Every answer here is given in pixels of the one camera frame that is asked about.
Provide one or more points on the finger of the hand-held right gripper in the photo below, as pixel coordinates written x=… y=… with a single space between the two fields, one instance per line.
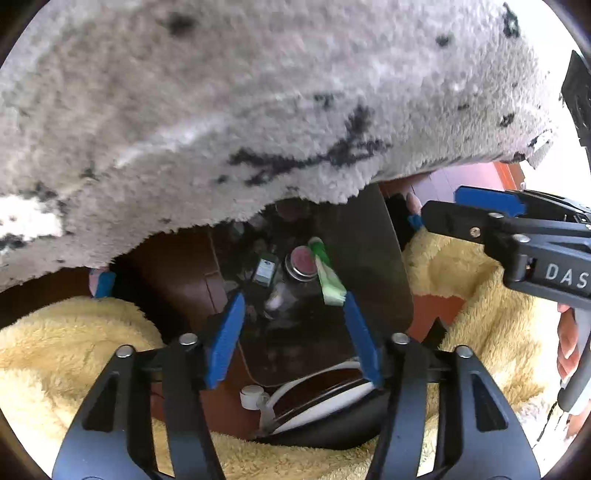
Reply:
x=485 y=199
x=457 y=219

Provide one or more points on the person's right hand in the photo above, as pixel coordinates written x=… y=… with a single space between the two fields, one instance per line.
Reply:
x=567 y=341

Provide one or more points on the small green white packet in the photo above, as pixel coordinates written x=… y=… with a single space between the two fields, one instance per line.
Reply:
x=264 y=272

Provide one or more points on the small white cap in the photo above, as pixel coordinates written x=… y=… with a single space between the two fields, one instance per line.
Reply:
x=251 y=396

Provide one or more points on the grey shaggy rug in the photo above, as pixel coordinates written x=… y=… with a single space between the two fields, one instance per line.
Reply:
x=231 y=92

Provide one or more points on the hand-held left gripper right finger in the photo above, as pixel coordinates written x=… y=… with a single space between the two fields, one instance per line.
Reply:
x=362 y=337

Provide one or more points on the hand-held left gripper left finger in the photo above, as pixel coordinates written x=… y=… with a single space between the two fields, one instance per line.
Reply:
x=226 y=337

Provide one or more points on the white fluffy cloth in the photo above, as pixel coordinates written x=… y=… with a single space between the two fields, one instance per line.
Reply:
x=535 y=424

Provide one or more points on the jar with pink lid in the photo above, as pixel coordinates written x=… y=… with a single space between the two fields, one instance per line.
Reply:
x=300 y=264

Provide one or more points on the blue slipper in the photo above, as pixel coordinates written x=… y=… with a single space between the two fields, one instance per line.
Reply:
x=415 y=221
x=105 y=284

